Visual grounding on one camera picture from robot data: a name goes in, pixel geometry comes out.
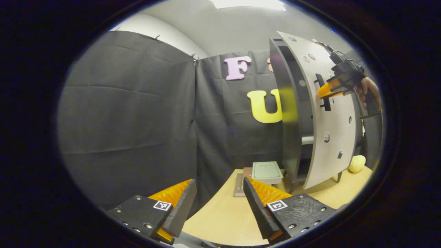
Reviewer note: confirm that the green notebook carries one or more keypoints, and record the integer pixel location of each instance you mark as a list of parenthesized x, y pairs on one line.
[(266, 171)]

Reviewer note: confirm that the grey cabinet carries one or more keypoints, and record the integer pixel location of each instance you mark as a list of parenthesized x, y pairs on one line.
[(291, 137)]

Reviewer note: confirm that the brown book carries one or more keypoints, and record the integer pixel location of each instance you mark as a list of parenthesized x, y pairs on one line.
[(239, 187), (246, 172)]

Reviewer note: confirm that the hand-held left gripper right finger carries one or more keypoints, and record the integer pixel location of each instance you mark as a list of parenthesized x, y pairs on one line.
[(258, 213)]

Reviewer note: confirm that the ceiling light panel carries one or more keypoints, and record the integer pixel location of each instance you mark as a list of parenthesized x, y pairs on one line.
[(248, 3)]

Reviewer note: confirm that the yellow bun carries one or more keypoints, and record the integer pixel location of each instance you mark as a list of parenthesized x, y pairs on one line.
[(357, 164)]

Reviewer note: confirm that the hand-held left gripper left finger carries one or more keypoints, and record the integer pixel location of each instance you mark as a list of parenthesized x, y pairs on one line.
[(181, 210)]

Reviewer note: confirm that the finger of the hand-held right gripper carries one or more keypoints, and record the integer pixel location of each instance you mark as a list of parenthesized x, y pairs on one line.
[(327, 90)]

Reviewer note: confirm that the white cabinet door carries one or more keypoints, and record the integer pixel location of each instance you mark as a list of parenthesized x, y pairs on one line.
[(330, 144)]

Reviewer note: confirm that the black backdrop cloth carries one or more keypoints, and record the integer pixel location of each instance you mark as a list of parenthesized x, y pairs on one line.
[(131, 120)]

